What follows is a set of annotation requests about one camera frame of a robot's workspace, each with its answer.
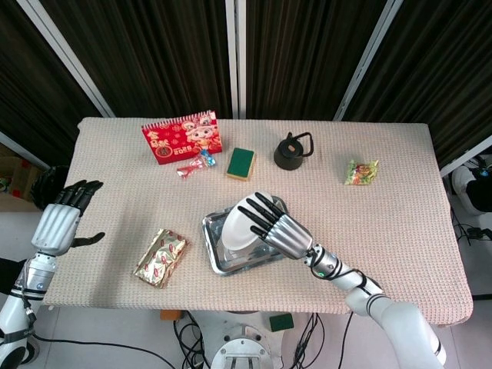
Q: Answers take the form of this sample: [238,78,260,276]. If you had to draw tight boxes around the black cable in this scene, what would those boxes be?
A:
[172,310,213,369]
[32,333,193,369]
[294,313,324,369]

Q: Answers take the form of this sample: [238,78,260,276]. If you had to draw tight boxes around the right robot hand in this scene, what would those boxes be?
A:
[237,191,314,261]

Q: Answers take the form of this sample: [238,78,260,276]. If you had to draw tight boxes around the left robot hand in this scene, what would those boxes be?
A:
[30,179,106,257]

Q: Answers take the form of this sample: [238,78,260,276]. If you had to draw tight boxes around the beige waffle tablecloth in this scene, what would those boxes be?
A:
[42,117,474,327]

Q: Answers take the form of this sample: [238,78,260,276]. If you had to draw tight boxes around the green yellow sponge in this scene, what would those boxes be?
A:
[225,147,257,182]

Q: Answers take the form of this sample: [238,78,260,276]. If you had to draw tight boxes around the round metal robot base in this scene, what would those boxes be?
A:
[210,311,278,369]

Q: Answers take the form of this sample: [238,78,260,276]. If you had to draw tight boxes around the green colourful snack bag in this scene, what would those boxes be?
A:
[344,159,381,187]

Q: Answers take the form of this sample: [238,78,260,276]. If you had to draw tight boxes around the white partition frame post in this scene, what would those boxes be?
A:
[0,130,52,171]
[26,0,116,118]
[440,136,492,178]
[333,0,405,121]
[224,0,248,120]

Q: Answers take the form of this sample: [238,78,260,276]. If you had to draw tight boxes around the white black machine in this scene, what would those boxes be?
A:
[449,153,492,214]

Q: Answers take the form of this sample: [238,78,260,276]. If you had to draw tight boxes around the black teapot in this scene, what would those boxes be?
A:
[273,131,313,171]

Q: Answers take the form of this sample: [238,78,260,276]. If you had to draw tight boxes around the red desk calendar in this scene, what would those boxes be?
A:
[141,110,223,166]

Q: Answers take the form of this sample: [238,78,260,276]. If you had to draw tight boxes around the white paper plate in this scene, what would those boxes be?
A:
[219,191,277,253]

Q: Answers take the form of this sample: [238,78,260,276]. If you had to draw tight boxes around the small green sponge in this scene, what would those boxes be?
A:
[268,313,295,334]

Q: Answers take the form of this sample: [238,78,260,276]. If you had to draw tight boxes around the stainless steel tray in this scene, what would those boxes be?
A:
[201,195,290,276]

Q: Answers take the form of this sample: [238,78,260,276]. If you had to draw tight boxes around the cardboard box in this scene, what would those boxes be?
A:
[0,144,44,204]

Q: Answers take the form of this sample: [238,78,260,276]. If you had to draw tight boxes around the clear wrapped candy packet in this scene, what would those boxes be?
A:
[176,148,218,180]

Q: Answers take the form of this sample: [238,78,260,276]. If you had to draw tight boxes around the gold foil package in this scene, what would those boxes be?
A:
[132,228,191,289]

